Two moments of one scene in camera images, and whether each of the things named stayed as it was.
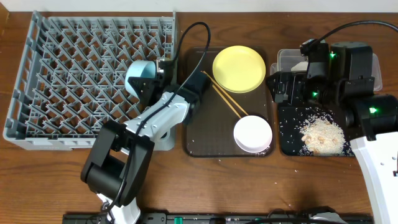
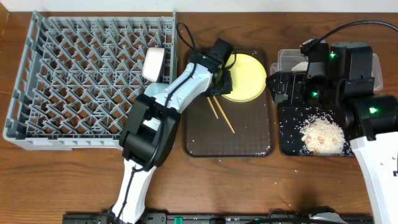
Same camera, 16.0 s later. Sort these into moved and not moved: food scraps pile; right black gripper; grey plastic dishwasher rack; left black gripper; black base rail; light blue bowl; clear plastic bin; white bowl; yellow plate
Moved: left black gripper; light blue bowl; yellow plate; white bowl
Not moved: grey plastic dishwasher rack; clear plastic bin; black base rail; right black gripper; food scraps pile
